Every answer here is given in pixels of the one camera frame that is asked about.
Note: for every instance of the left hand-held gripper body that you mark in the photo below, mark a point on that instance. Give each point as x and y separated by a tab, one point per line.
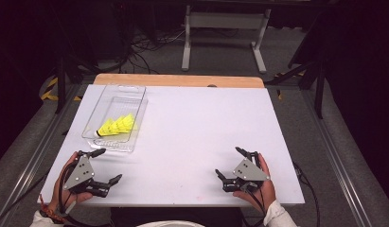
80	173

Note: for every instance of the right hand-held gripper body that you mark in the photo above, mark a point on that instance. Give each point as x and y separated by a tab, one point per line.
249	171

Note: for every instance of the yellow shuttlecock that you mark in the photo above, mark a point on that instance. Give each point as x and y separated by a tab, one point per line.
105	130
129	122
119	126

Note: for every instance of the clear plastic bin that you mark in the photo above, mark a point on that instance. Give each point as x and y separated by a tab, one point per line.
119	101

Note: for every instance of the person's left hand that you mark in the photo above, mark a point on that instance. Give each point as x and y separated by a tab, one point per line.
78	197

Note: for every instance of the person's right hand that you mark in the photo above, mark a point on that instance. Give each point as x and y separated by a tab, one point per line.
266	194

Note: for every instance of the white table mat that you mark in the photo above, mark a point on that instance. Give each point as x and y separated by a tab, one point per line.
208	126

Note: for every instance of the person's dark trousers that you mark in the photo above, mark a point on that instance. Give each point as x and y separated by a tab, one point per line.
182	216

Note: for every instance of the person's white shirt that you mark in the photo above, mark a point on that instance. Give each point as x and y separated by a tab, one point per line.
170	224

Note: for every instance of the yellow black floor tape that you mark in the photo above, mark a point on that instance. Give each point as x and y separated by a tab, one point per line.
49	94

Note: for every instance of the black metal stand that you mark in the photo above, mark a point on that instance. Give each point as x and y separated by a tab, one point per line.
319	91
60	85

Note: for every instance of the aluminium rail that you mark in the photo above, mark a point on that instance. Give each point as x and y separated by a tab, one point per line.
337	157
34	157

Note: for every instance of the grey metal frame stand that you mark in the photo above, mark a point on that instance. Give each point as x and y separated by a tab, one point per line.
225	20

